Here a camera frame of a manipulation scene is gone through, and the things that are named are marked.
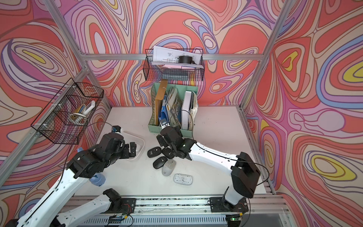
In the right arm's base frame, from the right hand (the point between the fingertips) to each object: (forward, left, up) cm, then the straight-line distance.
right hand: (168, 135), depth 80 cm
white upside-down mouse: (-20, -8, -17) cm, 27 cm away
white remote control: (+9, +42, +15) cm, 45 cm away
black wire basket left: (+5, +54, +12) cm, 56 cm away
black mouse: (-2, +11, -15) cm, 19 cm away
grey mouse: (-13, +1, -16) cm, 20 cm away
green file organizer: (+13, -16, +7) cm, 21 cm away
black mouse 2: (-3, +1, -16) cm, 16 cm away
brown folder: (+21, +3, +15) cm, 25 cm away
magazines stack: (+22, -4, +4) cm, 22 cm away
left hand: (-10, +18, +6) cm, 21 cm away
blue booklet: (+16, +4, -3) cm, 17 cm away
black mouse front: (-9, +6, -16) cm, 19 cm away
